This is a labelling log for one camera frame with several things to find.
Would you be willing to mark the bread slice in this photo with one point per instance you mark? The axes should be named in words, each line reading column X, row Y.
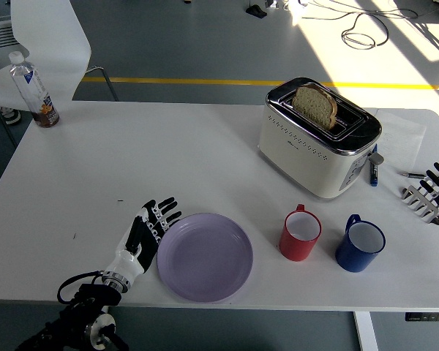
column 314, row 106

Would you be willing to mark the purple plate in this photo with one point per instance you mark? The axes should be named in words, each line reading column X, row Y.
column 205, row 259

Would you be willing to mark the small grey floor box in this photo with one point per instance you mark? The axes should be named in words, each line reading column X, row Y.
column 271, row 3

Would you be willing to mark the cream toaster with chrome lid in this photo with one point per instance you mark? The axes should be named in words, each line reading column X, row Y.
column 300, row 153

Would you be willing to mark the black table control panel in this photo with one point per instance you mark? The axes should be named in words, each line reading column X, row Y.
column 424, row 317

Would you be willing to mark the person's shoe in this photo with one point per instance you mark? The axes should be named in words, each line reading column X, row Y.
column 11, row 115

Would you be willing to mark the white table leg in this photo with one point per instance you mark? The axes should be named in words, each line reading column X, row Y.
column 366, row 331

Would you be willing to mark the blue mug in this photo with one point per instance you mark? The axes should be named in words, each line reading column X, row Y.
column 351, row 260

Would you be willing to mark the black wedge-shaped floor object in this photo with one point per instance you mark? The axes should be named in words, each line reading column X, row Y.
column 258, row 12

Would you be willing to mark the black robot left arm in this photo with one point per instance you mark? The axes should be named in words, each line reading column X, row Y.
column 84, row 303

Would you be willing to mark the clear plastic drink bottle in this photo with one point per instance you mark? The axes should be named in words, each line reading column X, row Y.
column 33, row 91

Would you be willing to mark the silver metal toast rack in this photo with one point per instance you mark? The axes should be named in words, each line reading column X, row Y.
column 417, row 203

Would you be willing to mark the silver pen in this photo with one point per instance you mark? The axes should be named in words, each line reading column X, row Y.
column 413, row 176

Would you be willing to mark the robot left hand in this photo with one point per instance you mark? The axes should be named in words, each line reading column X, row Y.
column 139, row 241

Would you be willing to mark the blue marker pen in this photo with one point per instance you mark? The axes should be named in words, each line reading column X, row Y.
column 373, row 175

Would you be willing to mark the red mug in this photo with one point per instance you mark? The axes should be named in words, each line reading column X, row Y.
column 296, row 250

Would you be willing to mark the white paper sheet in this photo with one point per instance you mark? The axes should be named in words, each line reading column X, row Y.
column 398, row 146

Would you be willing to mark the white chair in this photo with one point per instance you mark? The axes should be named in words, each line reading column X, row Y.
column 51, row 36

